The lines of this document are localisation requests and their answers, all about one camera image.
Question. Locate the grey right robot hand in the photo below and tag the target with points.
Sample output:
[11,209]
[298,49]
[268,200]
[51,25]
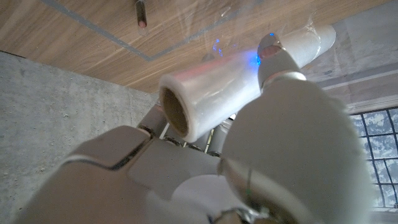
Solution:
[280,155]

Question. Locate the printed window backdrop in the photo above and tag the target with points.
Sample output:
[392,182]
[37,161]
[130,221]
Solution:
[367,77]

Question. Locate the cling film roll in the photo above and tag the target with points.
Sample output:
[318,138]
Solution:
[217,90]

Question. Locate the clear cling film sheet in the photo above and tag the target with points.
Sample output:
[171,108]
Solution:
[242,18]

